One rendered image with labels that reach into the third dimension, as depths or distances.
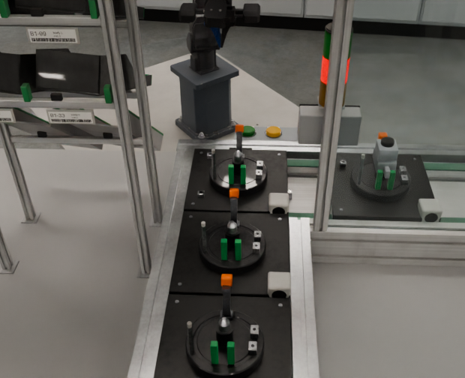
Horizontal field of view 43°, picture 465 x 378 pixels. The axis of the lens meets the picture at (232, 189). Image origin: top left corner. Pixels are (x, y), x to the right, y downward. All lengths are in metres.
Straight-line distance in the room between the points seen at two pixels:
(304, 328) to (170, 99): 1.06
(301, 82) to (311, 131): 2.63
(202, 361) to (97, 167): 0.81
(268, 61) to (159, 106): 2.19
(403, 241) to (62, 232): 0.81
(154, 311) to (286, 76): 2.86
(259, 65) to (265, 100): 2.06
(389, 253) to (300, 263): 0.23
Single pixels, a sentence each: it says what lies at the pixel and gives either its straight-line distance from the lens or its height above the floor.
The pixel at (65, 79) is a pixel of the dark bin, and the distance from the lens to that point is 1.17.
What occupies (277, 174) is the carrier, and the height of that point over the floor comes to 0.97.
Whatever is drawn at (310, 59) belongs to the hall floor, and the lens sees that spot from 4.12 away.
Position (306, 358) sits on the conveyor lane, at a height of 0.95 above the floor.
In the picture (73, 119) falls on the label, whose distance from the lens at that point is 1.14.
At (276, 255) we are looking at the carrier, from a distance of 1.26.
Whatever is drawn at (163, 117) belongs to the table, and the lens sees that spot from 1.90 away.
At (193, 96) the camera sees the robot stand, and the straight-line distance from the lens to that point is 1.70.
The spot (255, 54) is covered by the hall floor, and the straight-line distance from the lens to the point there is 4.17.
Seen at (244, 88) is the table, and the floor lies 0.86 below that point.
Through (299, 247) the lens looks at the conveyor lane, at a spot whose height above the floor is 0.95.
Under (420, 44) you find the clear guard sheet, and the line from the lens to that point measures 1.12.
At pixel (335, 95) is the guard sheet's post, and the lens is 1.14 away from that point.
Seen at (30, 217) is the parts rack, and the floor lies 0.87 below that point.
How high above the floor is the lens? 1.87
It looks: 39 degrees down
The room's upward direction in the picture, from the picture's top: 1 degrees counter-clockwise
